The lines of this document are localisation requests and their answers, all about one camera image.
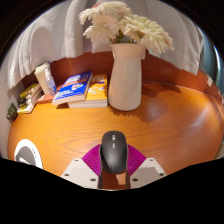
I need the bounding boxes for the white flower bouquet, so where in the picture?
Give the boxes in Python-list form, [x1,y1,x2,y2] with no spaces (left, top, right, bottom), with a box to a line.
[78,0,175,55]

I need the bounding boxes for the cream lidded tumbler cup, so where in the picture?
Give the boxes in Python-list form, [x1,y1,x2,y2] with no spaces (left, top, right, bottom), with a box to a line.
[34,62,52,96]

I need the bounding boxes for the round white grey mouse pad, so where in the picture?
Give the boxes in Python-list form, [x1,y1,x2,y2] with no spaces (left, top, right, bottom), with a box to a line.
[13,138,44,170]

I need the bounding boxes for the black computer mouse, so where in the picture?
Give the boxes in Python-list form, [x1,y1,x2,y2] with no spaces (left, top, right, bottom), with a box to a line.
[99,130,129,175]

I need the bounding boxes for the white and yellow book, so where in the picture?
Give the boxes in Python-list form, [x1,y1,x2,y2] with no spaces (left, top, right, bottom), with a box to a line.
[16,94,44,115]

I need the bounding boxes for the white pleated curtain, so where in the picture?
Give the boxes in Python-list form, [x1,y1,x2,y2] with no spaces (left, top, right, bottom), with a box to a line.
[6,0,205,91]

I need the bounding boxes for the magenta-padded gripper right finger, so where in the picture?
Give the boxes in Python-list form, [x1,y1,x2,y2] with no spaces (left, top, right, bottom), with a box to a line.
[125,143,168,190]

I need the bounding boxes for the red flat book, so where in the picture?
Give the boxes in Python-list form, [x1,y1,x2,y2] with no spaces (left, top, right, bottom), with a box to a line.
[36,84,63,104]

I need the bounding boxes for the cream ceramic vase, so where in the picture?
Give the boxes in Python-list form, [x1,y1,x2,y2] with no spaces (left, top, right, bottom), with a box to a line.
[107,42,147,112]

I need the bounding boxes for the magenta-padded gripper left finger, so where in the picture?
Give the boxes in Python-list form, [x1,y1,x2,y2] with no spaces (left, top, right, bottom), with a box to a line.
[60,143,104,190]

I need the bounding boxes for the yellow orange cover book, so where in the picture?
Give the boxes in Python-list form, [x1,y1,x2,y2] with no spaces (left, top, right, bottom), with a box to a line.
[68,73,109,109]

